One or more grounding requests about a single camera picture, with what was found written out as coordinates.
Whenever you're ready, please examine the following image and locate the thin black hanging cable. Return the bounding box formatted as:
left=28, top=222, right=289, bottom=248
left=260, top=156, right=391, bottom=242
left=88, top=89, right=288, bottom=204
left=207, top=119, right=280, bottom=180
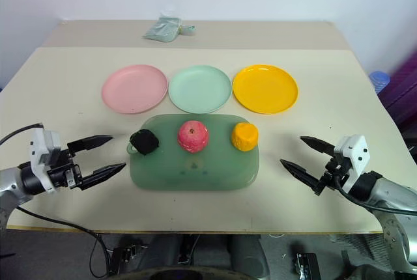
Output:
left=16, top=206, right=110, bottom=279

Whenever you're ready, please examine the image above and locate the red apple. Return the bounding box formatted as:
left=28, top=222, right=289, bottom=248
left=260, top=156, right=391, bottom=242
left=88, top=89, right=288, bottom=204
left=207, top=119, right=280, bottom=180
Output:
left=177, top=120, right=210, bottom=154

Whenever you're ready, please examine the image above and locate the black round object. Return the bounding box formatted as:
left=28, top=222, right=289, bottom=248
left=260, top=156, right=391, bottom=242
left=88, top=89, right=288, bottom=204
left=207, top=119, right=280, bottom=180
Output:
left=129, top=129, right=160, bottom=156

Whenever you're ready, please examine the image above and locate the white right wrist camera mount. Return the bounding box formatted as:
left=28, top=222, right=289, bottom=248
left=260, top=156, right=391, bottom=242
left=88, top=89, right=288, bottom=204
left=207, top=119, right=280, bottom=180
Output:
left=333, top=134, right=371, bottom=193

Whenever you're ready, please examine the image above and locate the blue water bottle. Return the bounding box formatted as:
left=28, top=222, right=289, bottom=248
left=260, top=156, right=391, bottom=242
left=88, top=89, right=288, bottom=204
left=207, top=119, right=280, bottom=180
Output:
left=369, top=70, right=391, bottom=94

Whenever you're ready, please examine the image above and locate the pink plate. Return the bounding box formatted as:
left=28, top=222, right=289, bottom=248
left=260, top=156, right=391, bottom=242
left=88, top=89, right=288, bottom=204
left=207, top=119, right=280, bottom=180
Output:
left=101, top=64, right=169, bottom=115

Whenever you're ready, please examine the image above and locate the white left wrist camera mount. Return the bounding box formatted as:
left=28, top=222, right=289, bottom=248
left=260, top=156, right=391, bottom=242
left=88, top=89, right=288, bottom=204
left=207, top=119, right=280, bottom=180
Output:
left=28, top=129, right=63, bottom=193

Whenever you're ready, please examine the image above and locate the clear bag of green items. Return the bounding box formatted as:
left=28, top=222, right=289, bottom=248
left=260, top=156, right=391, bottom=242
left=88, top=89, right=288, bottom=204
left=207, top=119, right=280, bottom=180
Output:
left=141, top=15, right=182, bottom=43

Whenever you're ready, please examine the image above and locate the green translucent tray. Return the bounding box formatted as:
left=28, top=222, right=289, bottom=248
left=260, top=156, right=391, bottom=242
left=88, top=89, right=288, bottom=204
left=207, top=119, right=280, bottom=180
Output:
left=126, top=113, right=261, bottom=192

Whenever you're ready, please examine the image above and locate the orange fruit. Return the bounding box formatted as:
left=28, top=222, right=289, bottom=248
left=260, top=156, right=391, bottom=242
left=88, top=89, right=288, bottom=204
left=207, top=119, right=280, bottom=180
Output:
left=230, top=122, right=259, bottom=153

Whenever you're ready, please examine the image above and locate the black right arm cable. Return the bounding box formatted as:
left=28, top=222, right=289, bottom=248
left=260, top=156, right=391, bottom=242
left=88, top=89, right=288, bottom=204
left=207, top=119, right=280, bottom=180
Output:
left=334, top=175, right=417, bottom=216

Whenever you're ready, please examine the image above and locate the black clamp device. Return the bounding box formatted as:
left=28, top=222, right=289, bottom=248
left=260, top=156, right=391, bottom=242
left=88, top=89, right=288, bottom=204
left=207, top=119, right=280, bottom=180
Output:
left=292, top=252, right=327, bottom=280
left=108, top=243, right=146, bottom=275

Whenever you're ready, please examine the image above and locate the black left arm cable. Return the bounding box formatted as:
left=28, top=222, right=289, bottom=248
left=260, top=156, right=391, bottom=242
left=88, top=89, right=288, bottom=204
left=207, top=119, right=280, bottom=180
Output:
left=0, top=122, right=44, bottom=146

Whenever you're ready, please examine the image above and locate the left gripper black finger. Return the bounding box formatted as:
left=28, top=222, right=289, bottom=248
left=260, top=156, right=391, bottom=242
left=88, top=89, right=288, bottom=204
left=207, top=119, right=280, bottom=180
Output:
left=80, top=163, right=127, bottom=191
left=67, top=135, right=114, bottom=154

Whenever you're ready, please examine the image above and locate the yellow plate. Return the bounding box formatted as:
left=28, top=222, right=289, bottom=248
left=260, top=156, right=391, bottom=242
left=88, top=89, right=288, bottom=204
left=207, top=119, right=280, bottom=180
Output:
left=232, top=64, right=300, bottom=115

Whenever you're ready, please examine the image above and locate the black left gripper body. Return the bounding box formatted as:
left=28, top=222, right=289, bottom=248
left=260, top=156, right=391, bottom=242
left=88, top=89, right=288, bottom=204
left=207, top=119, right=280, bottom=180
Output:
left=46, top=148, right=84, bottom=191

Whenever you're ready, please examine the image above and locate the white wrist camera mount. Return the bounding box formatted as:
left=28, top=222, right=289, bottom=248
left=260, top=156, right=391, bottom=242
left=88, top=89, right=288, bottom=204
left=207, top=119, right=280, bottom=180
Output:
left=333, top=134, right=371, bottom=193
left=28, top=129, right=63, bottom=193

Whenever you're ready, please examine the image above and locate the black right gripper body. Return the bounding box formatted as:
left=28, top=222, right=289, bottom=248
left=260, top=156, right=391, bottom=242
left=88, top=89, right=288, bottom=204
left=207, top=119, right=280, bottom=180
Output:
left=313, top=152, right=352, bottom=197

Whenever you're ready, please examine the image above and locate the purple fabric object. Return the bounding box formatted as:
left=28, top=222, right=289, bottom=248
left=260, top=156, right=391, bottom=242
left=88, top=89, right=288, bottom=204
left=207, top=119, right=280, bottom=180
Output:
left=379, top=47, right=417, bottom=131

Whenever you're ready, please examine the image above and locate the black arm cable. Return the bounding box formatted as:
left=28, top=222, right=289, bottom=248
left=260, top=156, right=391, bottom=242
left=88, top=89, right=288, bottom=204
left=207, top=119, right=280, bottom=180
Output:
left=334, top=175, right=417, bottom=216
left=0, top=122, right=44, bottom=146

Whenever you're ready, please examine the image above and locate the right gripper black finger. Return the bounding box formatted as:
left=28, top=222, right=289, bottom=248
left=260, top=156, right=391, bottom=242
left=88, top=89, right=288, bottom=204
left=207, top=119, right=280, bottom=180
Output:
left=280, top=158, right=323, bottom=191
left=299, top=135, right=336, bottom=158

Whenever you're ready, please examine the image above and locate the mint green plate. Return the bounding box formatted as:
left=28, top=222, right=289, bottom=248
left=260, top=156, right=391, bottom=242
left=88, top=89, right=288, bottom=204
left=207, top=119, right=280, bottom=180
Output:
left=167, top=64, right=233, bottom=115

